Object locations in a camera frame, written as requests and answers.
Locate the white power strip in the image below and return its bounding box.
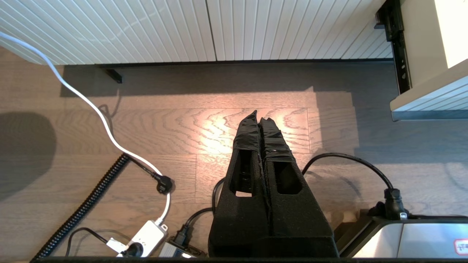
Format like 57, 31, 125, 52
106, 219, 169, 258

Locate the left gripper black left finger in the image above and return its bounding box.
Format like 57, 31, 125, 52
208, 110, 273, 257

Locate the white fluted drawer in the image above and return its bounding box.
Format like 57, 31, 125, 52
389, 0, 468, 122

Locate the grey power adapter box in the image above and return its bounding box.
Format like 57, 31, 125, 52
159, 239, 207, 258

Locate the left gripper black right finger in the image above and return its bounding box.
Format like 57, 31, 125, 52
258, 117, 339, 257

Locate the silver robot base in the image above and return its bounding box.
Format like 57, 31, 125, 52
334, 210, 468, 258

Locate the white ribbed tv cabinet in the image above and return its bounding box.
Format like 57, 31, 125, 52
0, 0, 395, 68

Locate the black angled power plug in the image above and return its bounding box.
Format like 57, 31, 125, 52
126, 155, 174, 195

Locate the black plug with thin cable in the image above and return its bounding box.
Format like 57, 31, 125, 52
65, 227, 144, 258

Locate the thick white power cable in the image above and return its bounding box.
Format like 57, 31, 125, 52
0, 31, 172, 225

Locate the black spiral coiled cable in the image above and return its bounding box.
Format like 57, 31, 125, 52
31, 153, 131, 261

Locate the black drawer slide rail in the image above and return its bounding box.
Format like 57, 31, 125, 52
375, 0, 413, 95

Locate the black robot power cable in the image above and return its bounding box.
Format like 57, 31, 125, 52
175, 152, 409, 247

